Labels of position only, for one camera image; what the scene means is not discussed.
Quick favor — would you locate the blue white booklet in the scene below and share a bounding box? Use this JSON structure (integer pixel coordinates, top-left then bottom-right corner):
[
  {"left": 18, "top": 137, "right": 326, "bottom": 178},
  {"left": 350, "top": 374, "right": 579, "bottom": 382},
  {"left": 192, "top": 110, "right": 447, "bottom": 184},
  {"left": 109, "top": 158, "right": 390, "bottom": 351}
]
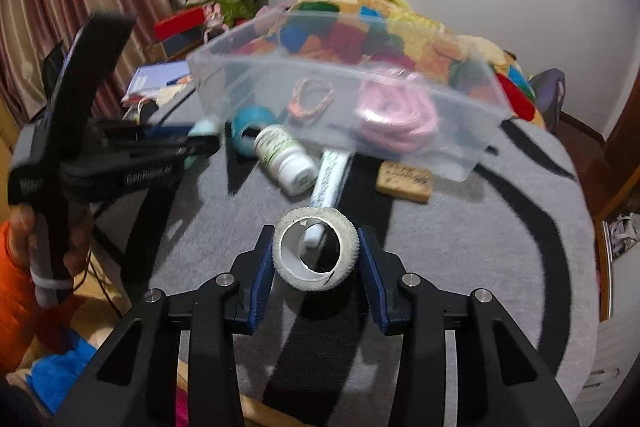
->
[{"left": 122, "top": 61, "right": 191, "bottom": 105}]

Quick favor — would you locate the colourful patchwork quilt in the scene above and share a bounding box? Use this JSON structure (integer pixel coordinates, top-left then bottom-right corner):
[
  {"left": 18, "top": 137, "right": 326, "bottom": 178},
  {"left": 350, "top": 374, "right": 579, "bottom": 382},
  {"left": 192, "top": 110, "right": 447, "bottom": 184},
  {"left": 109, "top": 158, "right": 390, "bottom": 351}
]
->
[{"left": 259, "top": 0, "right": 547, "bottom": 128}]

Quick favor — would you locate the pink bunny doll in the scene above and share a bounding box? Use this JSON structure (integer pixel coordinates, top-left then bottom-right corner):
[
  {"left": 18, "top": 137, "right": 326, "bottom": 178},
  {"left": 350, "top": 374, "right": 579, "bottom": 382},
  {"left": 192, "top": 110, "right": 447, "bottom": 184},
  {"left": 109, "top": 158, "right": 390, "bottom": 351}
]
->
[{"left": 204, "top": 3, "right": 228, "bottom": 31}]

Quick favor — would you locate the brown wooden door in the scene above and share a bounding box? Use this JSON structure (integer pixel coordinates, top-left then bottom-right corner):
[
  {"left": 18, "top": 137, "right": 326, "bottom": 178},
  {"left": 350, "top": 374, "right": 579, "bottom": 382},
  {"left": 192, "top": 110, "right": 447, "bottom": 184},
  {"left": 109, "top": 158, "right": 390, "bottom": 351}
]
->
[{"left": 584, "top": 78, "right": 640, "bottom": 217}]

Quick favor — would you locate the red box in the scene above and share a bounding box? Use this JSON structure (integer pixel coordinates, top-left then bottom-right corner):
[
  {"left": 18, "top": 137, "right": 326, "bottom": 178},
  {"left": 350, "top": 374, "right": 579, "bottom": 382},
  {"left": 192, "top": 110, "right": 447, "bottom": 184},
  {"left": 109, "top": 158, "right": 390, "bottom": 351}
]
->
[{"left": 153, "top": 6, "right": 205, "bottom": 41}]

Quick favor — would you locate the pink cord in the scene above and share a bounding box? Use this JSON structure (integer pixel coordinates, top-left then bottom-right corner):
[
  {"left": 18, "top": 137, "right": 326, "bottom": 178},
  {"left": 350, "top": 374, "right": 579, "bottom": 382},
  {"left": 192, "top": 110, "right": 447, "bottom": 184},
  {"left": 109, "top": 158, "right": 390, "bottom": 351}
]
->
[{"left": 354, "top": 67, "right": 442, "bottom": 154}]

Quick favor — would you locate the grey purple backpack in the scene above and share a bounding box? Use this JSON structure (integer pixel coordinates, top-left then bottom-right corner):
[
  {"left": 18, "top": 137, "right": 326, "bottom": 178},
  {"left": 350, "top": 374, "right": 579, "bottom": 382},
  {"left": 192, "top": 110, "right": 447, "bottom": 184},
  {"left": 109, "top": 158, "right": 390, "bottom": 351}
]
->
[{"left": 529, "top": 68, "right": 566, "bottom": 134}]

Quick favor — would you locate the white medicine bottle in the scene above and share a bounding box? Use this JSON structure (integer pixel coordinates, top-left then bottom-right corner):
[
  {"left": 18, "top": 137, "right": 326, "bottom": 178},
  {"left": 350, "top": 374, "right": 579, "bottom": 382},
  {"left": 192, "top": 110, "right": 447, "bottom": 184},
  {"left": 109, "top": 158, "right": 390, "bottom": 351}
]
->
[{"left": 254, "top": 124, "right": 319, "bottom": 197}]

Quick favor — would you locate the left hand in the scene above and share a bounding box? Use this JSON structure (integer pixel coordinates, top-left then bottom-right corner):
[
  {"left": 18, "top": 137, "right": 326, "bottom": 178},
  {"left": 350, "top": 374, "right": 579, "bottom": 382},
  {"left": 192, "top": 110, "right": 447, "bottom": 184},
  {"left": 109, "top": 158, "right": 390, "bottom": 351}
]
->
[{"left": 6, "top": 204, "right": 97, "bottom": 293}]

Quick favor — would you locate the pink white braided bracelet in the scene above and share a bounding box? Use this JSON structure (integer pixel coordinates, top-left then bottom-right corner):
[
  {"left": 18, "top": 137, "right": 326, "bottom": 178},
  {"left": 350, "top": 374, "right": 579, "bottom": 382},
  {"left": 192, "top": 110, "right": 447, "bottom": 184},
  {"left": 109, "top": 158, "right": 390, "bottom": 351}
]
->
[{"left": 285, "top": 74, "right": 335, "bottom": 126}]

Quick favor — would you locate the teal tape roll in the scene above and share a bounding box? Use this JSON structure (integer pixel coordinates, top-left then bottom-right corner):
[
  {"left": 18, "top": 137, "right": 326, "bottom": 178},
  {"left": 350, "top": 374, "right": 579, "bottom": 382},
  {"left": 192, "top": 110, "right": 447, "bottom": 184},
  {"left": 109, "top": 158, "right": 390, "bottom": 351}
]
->
[{"left": 231, "top": 104, "right": 278, "bottom": 157}]

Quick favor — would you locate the grey black patterned blanket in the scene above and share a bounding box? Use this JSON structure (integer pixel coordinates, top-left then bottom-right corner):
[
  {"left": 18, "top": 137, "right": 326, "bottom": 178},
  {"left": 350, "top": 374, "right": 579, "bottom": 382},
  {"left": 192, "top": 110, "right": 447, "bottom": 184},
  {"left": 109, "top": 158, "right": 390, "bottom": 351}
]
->
[{"left": 151, "top": 120, "right": 599, "bottom": 426}]

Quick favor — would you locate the white bandage tape roll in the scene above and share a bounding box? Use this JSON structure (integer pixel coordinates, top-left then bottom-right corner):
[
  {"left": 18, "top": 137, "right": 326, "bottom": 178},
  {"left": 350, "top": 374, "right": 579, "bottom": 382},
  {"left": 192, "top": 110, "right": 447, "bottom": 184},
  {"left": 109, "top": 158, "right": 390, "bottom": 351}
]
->
[{"left": 272, "top": 207, "right": 359, "bottom": 293}]

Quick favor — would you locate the clear plastic storage bin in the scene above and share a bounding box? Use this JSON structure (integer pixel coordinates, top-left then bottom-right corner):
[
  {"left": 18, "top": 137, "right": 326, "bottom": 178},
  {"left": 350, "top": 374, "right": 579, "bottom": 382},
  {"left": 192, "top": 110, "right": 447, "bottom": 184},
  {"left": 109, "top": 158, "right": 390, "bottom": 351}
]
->
[{"left": 188, "top": 11, "right": 512, "bottom": 181}]

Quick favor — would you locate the cork rectangular block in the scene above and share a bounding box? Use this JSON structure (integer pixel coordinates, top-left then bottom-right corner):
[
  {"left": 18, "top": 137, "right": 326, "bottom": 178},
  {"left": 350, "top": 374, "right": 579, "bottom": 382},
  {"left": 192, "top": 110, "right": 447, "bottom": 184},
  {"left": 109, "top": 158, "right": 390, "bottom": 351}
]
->
[{"left": 375, "top": 160, "right": 433, "bottom": 204}]

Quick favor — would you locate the white toothpaste tube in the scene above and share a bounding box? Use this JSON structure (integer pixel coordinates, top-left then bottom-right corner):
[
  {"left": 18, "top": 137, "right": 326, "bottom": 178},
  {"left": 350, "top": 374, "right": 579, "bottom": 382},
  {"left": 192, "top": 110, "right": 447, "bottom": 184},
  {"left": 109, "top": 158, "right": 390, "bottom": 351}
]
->
[{"left": 303, "top": 150, "right": 352, "bottom": 249}]

